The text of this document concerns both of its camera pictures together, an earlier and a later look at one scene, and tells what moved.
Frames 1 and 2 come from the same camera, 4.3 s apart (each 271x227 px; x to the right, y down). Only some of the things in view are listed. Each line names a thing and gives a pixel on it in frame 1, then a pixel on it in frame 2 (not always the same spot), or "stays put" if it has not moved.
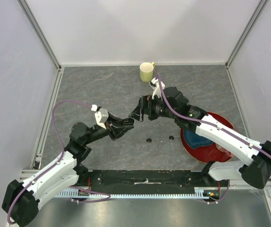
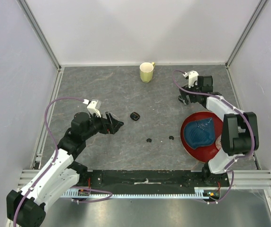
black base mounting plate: [147, 180] stays put
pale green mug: [146, 71] stays put
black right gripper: [146, 102] -> [183, 94]
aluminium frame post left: [40, 33] stays put
